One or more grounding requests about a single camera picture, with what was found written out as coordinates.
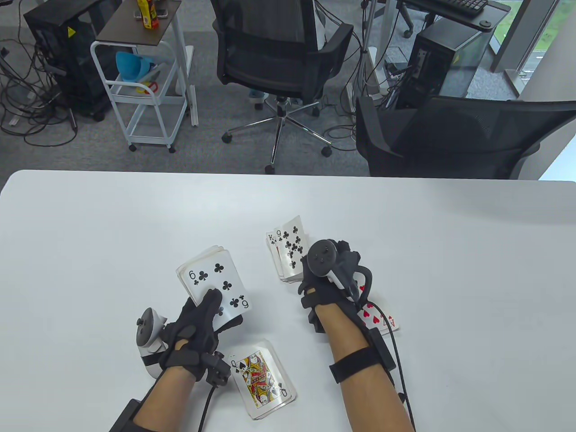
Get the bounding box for person's left hand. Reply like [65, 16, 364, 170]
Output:
[160, 288, 243, 383]

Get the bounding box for person's right hand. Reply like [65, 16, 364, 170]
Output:
[298, 238, 363, 312]

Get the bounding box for black clubs playing card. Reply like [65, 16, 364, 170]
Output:
[182, 250, 252, 331]
[274, 215, 312, 279]

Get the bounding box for face clubs playing card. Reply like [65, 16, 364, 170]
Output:
[266, 232, 282, 277]

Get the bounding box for pile of hearts cards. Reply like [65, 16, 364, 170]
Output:
[355, 279, 400, 334]

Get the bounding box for deck of playing cards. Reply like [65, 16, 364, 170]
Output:
[176, 245, 252, 333]

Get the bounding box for pile of spades cards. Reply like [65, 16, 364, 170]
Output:
[227, 340, 297, 420]

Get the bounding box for person's right forearm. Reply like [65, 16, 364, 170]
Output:
[315, 304, 414, 432]

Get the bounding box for black forearm sensor box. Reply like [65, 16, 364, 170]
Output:
[369, 328, 396, 372]
[109, 398, 140, 432]

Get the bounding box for person's left forearm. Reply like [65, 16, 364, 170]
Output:
[133, 367, 197, 432]

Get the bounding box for grey white handheld controller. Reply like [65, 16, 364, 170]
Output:
[307, 239, 361, 300]
[136, 307, 168, 378]

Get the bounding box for black elastic armband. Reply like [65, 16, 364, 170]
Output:
[329, 346, 384, 384]

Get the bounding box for black mesh office chair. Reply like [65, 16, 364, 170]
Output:
[355, 95, 576, 180]

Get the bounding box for black chair with chrome base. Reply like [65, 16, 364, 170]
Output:
[210, 0, 355, 175]

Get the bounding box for white metal stand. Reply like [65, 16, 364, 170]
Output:
[358, 0, 396, 106]

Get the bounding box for white rolling cart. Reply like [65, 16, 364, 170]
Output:
[90, 40, 189, 153]

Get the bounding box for black computer tower glass panel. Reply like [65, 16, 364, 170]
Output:
[396, 20, 495, 109]

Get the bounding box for black chair leg with castor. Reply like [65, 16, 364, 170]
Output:
[398, 7, 439, 39]

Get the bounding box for blue plastic funnel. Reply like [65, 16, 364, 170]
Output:
[116, 51, 151, 83]

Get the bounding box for black computer tower yellow sticker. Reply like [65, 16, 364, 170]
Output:
[23, 0, 122, 121]

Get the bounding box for white side table brown top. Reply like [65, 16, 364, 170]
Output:
[97, 0, 198, 127]

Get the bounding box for black keyboard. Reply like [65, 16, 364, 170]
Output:
[421, 0, 489, 18]

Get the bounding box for dark grey desk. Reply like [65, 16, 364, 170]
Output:
[396, 0, 511, 30]

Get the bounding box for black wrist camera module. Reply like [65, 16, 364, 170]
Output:
[200, 352, 231, 387]
[308, 306, 327, 334]

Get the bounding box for black glove cable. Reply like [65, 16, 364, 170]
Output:
[355, 265, 417, 432]
[197, 385, 215, 432]

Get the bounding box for tangle of black floor cables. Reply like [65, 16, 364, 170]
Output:
[0, 27, 81, 147]

